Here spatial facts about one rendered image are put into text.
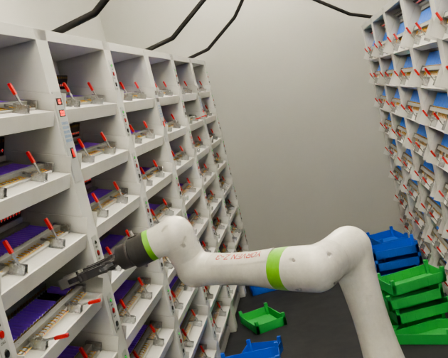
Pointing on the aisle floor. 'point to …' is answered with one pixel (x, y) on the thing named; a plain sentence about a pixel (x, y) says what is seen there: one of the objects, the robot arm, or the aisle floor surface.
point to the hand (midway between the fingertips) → (71, 279)
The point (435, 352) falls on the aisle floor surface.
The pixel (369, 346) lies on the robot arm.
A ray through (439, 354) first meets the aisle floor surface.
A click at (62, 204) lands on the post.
